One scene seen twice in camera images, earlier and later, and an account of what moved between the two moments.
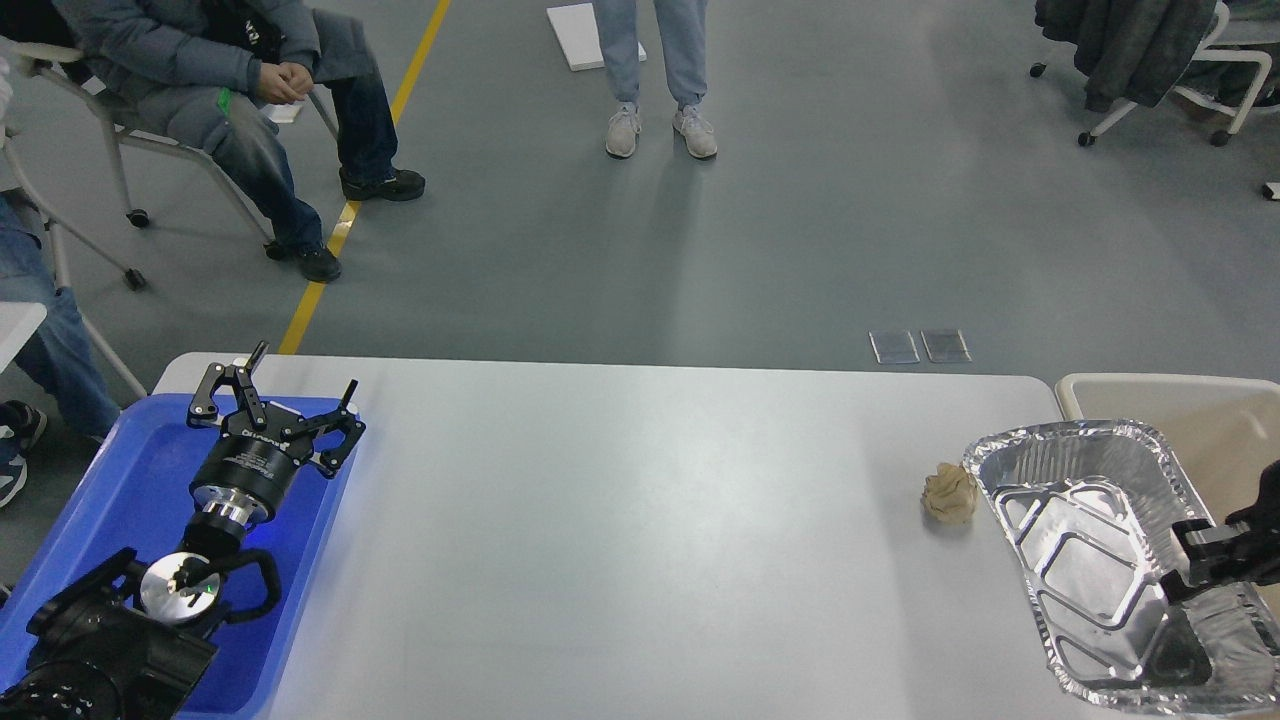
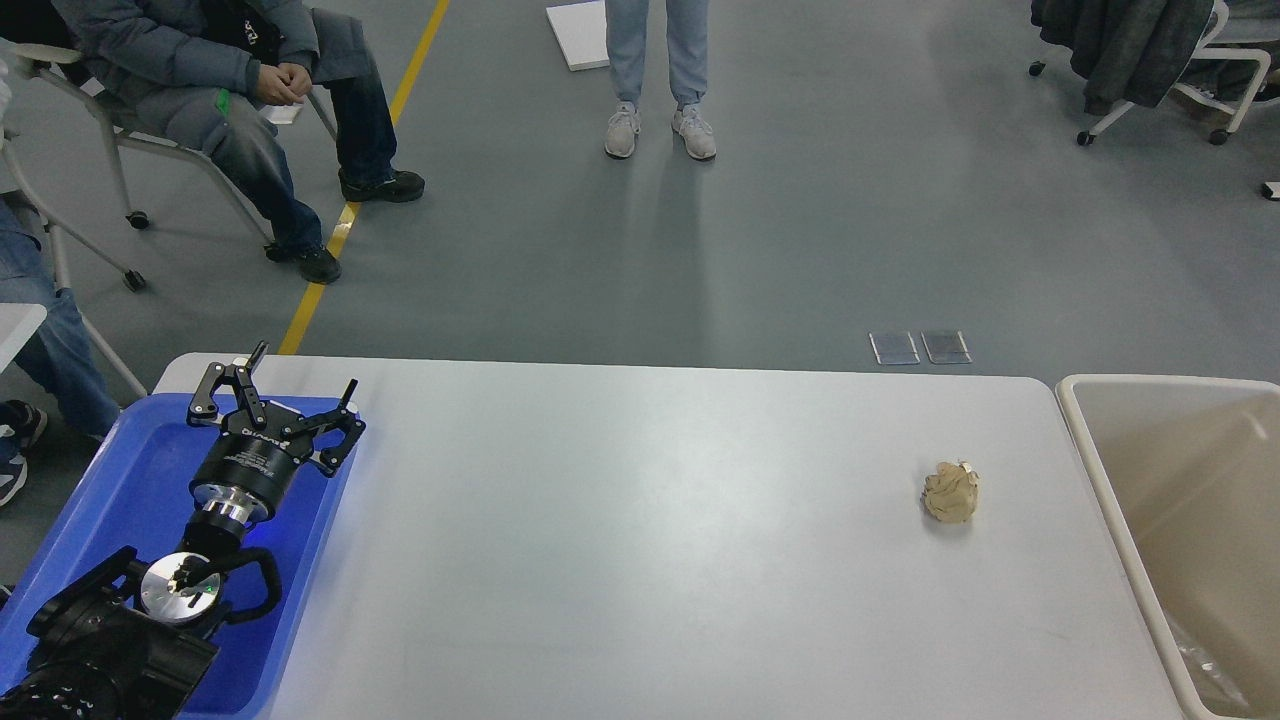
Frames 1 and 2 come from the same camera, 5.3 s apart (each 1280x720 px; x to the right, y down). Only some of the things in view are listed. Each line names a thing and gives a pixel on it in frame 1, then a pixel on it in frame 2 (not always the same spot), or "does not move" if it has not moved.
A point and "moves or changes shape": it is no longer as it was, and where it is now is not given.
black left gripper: [245, 471] does not move
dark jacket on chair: [1128, 51] does not move
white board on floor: [577, 31] does not move
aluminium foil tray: [1091, 505] moves or changes shape
